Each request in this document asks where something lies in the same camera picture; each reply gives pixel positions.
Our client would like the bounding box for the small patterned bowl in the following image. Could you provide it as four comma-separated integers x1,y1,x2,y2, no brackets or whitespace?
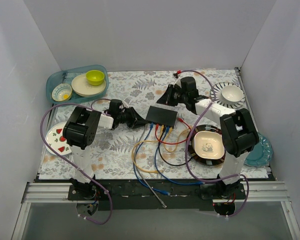
51,83,73,102

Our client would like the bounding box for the lime green bowl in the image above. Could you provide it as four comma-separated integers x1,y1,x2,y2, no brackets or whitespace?
85,70,105,86

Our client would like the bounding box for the striped blue white plate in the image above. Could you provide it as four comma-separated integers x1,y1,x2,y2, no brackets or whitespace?
210,82,246,109

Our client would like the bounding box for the blue ethernet cable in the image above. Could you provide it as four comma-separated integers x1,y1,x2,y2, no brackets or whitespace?
154,126,206,186
133,122,171,196

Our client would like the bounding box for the strawberry pattern plate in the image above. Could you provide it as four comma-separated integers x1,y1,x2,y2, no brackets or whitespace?
45,121,72,156

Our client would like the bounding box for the teal scalloped plate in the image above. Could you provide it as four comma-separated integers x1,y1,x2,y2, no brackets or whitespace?
244,133,273,168

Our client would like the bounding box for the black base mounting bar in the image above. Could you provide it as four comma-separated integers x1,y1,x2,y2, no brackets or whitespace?
67,178,251,213

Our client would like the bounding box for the square panda dish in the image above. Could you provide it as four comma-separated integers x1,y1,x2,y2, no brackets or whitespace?
192,130,225,160

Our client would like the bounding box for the black ethernet cable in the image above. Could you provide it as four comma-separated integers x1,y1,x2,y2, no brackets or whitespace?
157,126,191,167

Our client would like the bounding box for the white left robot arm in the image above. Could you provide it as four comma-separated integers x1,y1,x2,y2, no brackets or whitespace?
62,99,147,200

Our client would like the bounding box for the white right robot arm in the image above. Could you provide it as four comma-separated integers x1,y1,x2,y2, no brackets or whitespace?
157,77,259,199

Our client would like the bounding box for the black network switch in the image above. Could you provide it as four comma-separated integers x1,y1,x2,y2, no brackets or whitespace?
145,106,178,128

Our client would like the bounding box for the red ethernet cable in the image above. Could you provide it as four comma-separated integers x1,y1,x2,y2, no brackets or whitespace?
155,117,193,145

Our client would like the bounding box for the black striped round plate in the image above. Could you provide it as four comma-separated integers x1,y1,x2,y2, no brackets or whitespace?
188,124,226,166

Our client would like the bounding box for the floral table mat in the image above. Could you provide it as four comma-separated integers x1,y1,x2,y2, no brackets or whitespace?
38,69,270,180

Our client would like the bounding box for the yellow ethernet cable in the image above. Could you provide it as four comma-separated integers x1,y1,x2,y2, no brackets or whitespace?
163,126,192,153
131,124,165,174

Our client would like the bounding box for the white bowl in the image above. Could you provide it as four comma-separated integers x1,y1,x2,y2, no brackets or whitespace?
220,85,245,104

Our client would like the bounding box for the aluminium frame rail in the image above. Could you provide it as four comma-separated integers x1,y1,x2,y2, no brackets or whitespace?
11,181,300,240

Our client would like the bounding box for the cream plate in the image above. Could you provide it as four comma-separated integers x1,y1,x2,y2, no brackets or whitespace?
71,74,107,97

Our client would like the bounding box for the teal plastic tray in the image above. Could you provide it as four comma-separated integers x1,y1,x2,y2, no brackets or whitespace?
46,64,109,104

